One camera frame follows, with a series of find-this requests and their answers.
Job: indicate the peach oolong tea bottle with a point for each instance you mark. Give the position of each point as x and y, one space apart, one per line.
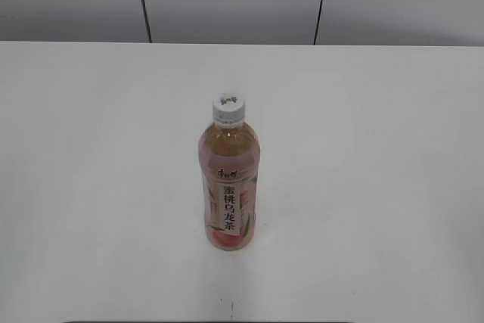
229 155

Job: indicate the white bottle cap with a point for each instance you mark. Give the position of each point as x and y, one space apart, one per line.
229 107

